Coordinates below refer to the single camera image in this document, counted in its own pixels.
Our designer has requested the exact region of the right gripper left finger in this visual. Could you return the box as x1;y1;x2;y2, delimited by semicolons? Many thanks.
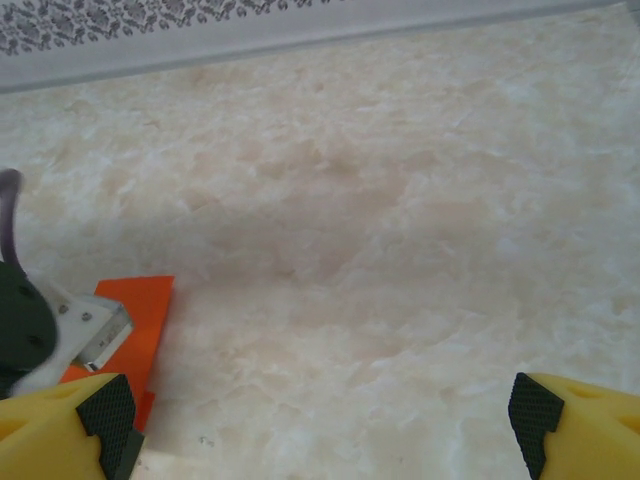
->
0;372;147;480

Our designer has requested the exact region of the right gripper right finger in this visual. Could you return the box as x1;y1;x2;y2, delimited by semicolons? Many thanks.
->
507;372;640;480

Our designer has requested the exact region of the orange paper sheet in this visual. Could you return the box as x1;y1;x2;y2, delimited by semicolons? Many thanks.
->
58;274;176;435

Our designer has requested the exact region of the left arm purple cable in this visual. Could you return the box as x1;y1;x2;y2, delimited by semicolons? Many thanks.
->
0;168;25;269

